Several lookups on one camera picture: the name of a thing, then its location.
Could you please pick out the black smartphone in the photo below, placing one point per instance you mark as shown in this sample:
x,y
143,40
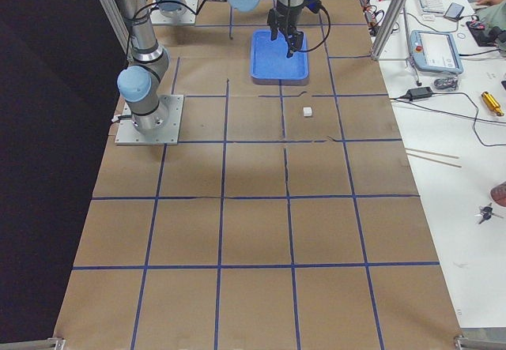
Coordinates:
x,y
454,12

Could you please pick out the aluminium frame post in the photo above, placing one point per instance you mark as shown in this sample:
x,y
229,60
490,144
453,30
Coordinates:
x,y
386,28

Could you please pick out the teach pendant tablet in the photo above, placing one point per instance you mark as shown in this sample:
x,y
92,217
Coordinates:
x,y
435,52

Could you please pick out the white block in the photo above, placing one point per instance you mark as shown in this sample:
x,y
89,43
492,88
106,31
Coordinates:
x,y
307,112

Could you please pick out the bunch of keys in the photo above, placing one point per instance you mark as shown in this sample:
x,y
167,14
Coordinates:
x,y
486,213

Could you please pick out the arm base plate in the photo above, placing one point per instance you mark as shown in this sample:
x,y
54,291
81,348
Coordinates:
x,y
171,14
161,127

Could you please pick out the black power adapter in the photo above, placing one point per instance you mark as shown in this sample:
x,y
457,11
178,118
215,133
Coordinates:
x,y
419,93

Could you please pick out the gold cylindrical tool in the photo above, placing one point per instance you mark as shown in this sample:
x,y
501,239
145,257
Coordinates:
x,y
492,104

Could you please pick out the blue plastic tray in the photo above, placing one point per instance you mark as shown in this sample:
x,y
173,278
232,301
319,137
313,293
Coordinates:
x,y
269,64

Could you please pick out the brown paper table cover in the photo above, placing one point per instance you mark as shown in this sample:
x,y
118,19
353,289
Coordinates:
x,y
262,229

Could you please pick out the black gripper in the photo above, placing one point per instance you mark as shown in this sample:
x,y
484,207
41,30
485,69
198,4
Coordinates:
x,y
283,15

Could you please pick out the wooden sticks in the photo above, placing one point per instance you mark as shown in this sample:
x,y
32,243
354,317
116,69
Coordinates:
x,y
435,157

